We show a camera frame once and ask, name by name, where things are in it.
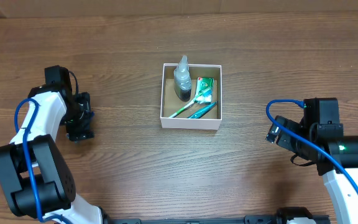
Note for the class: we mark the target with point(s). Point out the white cardboard box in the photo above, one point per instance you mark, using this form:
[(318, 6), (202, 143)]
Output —
[(170, 103)]

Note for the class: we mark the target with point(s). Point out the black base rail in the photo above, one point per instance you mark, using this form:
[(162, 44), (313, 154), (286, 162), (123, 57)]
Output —
[(283, 215)]

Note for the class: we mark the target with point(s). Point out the green soap packet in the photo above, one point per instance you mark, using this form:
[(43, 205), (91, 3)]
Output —
[(202, 84)]

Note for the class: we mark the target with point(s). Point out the clear plastic bottle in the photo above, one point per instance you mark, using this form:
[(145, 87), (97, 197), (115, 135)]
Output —
[(182, 79)]

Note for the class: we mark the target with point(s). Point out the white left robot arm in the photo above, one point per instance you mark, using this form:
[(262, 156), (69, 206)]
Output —
[(34, 176)]

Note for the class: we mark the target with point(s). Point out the teal toothpaste tube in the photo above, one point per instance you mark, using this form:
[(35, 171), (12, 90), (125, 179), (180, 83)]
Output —
[(201, 112)]

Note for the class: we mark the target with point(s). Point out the green toothbrush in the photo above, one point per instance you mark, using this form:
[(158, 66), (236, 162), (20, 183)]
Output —
[(188, 104)]

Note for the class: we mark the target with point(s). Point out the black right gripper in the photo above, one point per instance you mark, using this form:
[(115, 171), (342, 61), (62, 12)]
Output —
[(284, 140)]

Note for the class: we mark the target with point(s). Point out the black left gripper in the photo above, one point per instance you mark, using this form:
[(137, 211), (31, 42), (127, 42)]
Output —
[(73, 128)]

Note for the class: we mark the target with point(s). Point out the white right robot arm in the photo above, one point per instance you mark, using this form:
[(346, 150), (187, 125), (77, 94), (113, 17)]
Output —
[(319, 139)]

